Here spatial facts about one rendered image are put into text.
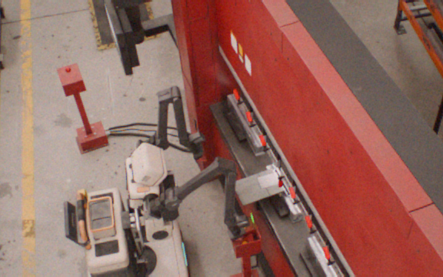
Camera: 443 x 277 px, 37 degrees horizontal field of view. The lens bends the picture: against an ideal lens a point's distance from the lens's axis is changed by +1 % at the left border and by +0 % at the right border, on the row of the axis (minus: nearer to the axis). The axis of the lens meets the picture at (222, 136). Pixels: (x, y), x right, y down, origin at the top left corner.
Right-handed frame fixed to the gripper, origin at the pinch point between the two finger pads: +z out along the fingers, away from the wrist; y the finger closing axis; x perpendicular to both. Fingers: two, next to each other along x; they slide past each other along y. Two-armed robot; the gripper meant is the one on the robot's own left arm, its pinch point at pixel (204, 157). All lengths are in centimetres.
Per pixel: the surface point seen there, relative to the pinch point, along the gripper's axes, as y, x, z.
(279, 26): -38, -93, -99
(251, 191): -32.5, -20.3, 9.9
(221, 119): 38.5, -10.2, 18.8
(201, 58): 53, -24, -25
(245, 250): -56, 0, 30
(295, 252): -72, -30, 29
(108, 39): 240, 96, 61
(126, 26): 68, 2, -66
